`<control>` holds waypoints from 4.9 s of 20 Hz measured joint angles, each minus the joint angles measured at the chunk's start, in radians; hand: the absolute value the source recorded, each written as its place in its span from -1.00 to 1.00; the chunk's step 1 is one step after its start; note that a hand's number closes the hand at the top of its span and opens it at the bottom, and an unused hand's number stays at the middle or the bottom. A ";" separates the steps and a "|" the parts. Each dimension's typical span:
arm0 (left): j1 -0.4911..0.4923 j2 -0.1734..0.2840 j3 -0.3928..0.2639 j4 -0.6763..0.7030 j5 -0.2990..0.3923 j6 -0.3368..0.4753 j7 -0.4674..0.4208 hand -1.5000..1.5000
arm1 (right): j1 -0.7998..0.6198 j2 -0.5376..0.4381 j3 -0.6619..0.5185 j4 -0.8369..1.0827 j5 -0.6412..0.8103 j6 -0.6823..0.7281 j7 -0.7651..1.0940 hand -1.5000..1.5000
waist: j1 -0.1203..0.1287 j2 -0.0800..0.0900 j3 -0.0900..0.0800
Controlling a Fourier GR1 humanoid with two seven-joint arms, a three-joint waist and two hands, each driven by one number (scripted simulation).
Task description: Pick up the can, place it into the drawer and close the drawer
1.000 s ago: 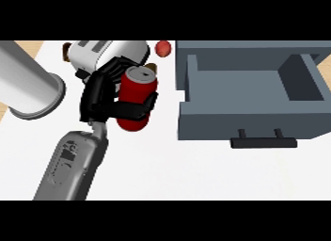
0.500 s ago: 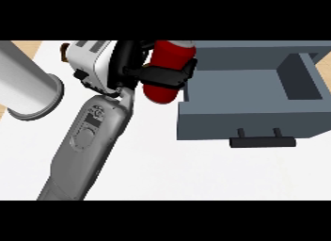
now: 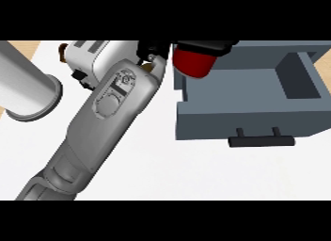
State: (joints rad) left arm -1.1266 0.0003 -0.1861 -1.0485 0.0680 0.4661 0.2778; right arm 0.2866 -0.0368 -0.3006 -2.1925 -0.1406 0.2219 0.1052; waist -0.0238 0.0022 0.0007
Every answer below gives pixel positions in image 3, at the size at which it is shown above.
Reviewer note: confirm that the red can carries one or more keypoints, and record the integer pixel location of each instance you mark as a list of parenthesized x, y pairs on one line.
[(193, 66)]

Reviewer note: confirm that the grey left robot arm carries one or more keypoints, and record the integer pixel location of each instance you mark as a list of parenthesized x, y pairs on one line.
[(108, 119)]

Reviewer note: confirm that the white grey cylinder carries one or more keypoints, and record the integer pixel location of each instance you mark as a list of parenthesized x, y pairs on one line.
[(15, 81)]

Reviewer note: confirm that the blue-grey drawer cabinet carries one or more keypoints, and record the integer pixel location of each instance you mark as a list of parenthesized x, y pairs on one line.
[(238, 84)]

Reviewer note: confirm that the blue-grey drawer front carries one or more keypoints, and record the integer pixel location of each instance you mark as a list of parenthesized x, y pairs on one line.
[(247, 120)]

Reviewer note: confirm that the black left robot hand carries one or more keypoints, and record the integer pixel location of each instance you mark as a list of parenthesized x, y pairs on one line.
[(205, 45)]

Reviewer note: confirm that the white toaster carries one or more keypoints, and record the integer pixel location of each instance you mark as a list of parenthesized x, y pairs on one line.
[(86, 58)]

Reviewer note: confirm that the small brown object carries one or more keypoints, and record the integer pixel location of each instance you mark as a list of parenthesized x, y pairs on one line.
[(62, 52)]

